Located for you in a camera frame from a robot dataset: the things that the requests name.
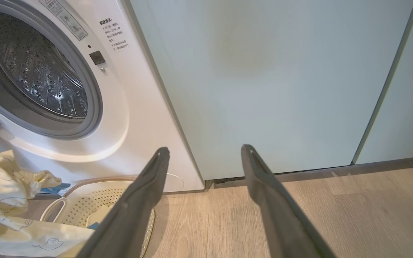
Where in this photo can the black door latch slot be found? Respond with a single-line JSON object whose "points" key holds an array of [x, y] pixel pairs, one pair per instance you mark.
{"points": [[97, 57]]}

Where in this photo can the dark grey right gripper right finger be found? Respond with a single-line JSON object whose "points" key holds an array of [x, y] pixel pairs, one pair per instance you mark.
{"points": [[278, 215]]}

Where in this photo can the yellow garment with blue trim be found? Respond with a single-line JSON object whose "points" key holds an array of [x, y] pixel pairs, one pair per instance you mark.
{"points": [[9, 186]]}

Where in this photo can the pale green cabinet door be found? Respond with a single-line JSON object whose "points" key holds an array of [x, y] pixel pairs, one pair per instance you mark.
{"points": [[403, 107], [264, 89]]}

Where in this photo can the white perforated laundry basket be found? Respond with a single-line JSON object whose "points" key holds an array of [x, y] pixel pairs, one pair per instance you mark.
{"points": [[81, 200]]}

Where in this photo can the steel washing machine drum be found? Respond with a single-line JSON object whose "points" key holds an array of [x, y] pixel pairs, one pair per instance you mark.
{"points": [[41, 71]]}

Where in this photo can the grey rubber door gasket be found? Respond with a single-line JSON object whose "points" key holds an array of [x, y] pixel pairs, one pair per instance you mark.
{"points": [[94, 96]]}

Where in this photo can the white washing machine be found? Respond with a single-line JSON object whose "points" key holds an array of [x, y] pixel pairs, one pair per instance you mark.
{"points": [[138, 125]]}

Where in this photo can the round white filter cover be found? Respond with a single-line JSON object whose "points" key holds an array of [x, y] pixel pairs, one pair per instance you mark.
{"points": [[176, 182]]}

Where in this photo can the dark grey cabinet plinth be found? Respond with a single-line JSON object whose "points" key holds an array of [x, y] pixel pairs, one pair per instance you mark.
{"points": [[335, 172]]}

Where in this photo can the grey warning sticker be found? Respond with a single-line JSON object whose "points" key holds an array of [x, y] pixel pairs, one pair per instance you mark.
{"points": [[65, 19]]}

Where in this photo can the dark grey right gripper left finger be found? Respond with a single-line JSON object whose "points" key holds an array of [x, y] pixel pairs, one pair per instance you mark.
{"points": [[131, 215]]}

